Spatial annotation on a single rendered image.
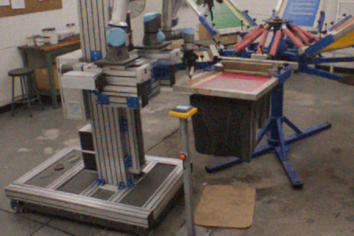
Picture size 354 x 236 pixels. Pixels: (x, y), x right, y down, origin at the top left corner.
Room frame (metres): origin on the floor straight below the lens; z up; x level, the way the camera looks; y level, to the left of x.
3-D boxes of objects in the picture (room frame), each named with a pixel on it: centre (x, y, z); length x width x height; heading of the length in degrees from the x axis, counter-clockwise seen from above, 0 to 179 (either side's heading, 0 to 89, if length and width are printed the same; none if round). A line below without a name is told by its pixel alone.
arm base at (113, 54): (2.41, 0.66, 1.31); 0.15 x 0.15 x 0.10
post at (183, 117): (2.27, 0.25, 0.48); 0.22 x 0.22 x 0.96; 66
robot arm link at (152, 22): (2.88, 0.51, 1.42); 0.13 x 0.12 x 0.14; 125
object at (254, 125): (2.60, -0.26, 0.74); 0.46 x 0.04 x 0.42; 156
